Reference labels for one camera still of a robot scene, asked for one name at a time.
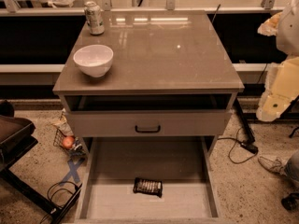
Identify black floor cable loop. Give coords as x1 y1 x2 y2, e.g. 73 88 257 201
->
38 180 82 224

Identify white ceramic bowl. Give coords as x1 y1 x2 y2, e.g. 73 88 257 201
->
73 45 114 77

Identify grey drawer cabinet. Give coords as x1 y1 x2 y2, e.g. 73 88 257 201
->
51 10 245 224

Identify black drawer handle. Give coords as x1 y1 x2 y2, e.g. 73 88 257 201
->
135 125 161 133

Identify black wire basket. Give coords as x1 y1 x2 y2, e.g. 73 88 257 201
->
53 130 85 157

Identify green white soda can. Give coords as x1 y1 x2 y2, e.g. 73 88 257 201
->
84 1 105 35

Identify red apple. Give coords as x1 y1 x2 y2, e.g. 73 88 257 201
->
62 136 75 149

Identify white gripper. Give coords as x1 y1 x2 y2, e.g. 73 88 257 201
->
256 12 299 122

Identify black power adapter cable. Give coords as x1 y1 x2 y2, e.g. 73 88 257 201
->
217 126 260 165

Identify white sneaker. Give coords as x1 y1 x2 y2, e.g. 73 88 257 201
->
258 155 286 175

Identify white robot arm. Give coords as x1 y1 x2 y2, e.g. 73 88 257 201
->
256 0 299 122

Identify black chair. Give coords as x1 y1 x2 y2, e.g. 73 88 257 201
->
0 100 36 170

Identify open grey middle drawer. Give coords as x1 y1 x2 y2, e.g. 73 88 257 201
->
75 137 221 224

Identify dark rxbar chocolate bar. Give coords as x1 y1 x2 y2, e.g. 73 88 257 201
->
133 177 163 198

